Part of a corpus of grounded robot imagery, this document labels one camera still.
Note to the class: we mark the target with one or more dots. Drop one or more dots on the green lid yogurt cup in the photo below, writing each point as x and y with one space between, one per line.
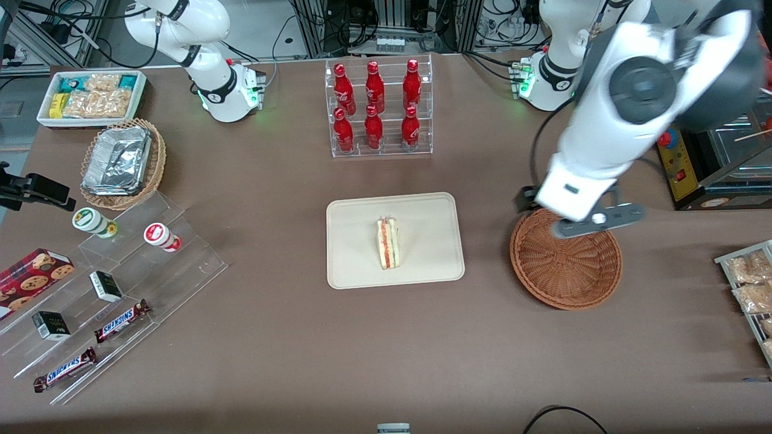
90 220

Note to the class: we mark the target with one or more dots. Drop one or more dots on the white rectangular snack bin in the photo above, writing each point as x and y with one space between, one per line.
45 117

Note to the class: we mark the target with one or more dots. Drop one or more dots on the snickers chocolate bar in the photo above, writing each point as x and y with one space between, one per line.
120 321
65 369

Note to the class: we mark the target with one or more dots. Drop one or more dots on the clear acrylic step stand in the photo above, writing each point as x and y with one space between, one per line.
169 271

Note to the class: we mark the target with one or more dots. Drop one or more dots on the brown wicker basket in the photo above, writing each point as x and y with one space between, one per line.
567 271

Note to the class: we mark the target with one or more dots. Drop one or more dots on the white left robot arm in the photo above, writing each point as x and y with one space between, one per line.
603 135

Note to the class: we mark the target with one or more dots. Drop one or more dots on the red lid yogurt cup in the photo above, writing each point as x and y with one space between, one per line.
159 235

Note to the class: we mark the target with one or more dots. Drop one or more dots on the red cookie box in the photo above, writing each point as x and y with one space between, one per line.
33 277

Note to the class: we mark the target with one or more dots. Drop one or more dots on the beige plastic tray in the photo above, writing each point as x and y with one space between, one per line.
428 241

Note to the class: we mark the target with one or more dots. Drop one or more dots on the triangular sandwich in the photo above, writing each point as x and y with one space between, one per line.
388 244

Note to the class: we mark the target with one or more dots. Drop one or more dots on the aluminium foil container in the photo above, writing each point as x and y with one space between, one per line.
117 161

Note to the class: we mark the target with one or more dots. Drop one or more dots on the red cola bottle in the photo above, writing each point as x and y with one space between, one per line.
344 134
373 131
374 89
344 90
412 85
410 131

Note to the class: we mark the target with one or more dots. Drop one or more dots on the light wicker basket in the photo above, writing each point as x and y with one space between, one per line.
155 163

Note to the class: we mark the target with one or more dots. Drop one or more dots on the aluminium frame rack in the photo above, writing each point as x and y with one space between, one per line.
392 18

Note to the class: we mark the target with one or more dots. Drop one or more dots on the black machine with yellow panel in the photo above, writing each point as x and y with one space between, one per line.
684 175

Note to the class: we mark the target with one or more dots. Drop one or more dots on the clear acrylic bottle rack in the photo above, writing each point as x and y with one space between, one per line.
386 150

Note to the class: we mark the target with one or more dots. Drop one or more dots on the yellow snack packet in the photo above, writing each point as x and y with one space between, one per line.
58 105

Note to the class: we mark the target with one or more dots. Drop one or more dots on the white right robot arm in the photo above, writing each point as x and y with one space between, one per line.
211 90

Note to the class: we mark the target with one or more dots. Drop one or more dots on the black camera clamp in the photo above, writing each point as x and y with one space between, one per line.
42 188

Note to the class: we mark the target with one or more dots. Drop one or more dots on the clear cracker packet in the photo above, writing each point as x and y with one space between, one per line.
99 103

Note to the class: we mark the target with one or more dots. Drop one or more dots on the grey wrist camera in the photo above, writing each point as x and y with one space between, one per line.
621 216

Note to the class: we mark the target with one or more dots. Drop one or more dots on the clear nut snack packet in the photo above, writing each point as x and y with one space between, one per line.
754 298
748 267

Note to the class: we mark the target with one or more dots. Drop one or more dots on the teal snack packet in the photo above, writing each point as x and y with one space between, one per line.
73 84

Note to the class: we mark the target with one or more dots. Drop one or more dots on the small black box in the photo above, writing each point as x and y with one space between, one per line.
105 286
51 325

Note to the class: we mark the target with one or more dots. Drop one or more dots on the grey white object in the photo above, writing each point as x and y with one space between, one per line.
393 428

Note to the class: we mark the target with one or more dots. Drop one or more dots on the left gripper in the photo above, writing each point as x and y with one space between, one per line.
526 198

